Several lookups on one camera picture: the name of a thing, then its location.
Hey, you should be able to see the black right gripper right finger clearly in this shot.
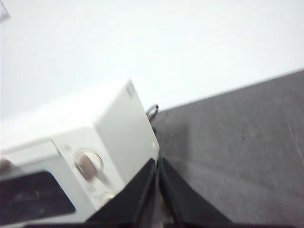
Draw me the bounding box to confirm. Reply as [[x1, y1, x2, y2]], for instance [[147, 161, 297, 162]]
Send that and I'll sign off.
[[158, 158, 238, 228]]

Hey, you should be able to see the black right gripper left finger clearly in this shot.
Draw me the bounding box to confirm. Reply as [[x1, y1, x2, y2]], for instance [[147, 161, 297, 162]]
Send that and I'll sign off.
[[82, 159, 157, 228]]

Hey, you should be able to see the glass oven door pink handle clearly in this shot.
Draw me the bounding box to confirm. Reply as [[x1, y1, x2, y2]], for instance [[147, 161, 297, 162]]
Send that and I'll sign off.
[[0, 140, 95, 225]]

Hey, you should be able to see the oven timer knob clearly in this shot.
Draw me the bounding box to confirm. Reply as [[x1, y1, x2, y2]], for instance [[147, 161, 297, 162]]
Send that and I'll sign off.
[[98, 191, 117, 205]]

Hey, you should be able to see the oven temperature knob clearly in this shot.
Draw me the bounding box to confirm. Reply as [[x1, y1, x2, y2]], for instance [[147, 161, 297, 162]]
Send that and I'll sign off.
[[74, 148, 104, 182]]

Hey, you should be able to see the cream white toaster oven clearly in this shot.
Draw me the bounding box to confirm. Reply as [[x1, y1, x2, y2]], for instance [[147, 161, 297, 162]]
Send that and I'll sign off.
[[0, 77, 160, 225]]

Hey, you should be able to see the black oven power cable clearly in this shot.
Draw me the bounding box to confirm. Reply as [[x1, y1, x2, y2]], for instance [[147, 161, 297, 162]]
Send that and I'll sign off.
[[145, 104, 160, 120]]

